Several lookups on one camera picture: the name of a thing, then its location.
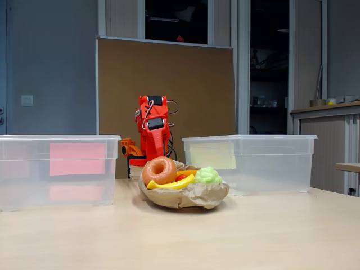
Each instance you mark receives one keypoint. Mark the small red object behind board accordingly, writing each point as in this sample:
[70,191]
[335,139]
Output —
[180,38]

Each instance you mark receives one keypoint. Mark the red toy chili pepper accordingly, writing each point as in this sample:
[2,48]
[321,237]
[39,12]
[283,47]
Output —
[180,177]

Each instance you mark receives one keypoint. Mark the white leaning rod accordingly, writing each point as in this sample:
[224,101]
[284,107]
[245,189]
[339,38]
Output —
[318,81]

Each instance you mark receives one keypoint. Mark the white containers on cabinet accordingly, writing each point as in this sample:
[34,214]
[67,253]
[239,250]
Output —
[347,98]

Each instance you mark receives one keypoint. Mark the pale green toy grapes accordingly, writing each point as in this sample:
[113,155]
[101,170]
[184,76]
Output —
[208,175]

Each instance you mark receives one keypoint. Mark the white cup with yellow ball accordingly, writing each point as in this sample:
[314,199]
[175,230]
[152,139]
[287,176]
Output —
[331,102]

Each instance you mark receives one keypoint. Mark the yellow toy banana bunch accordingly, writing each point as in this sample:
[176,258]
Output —
[171,185]

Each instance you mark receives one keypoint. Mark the orange toy waffle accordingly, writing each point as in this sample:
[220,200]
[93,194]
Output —
[187,173]

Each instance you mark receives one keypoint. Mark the crumpled brown paper bag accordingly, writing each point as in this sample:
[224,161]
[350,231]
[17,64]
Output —
[191,197]

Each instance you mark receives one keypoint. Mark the brown tape roll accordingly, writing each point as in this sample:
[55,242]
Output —
[317,103]

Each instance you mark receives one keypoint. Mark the pink paper label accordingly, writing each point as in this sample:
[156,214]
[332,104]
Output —
[76,157]

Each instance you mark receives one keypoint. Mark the orange table clamp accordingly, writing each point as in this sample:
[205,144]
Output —
[126,147]

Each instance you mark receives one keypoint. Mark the red robot arm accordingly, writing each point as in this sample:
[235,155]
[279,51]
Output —
[160,112]

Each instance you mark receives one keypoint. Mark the brown toy doughnut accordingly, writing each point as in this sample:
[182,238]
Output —
[150,174]

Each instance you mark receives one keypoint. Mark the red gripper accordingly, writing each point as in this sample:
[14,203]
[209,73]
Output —
[157,136]

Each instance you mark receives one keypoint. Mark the wooden base block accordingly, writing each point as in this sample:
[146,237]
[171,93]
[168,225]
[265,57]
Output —
[135,172]

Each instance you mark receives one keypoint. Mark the white light switch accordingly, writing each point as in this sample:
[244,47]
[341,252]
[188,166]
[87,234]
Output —
[27,100]

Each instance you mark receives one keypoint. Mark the yellow-green paper label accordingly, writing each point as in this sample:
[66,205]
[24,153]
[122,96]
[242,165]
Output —
[213,154]

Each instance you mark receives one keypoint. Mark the small wooden side table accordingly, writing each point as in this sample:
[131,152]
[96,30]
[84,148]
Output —
[348,167]

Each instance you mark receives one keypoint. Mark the grey cabinet with wooden top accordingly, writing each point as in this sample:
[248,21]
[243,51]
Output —
[323,140]

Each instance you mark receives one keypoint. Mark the clear plastic bin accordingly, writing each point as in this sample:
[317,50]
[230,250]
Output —
[281,168]
[28,174]

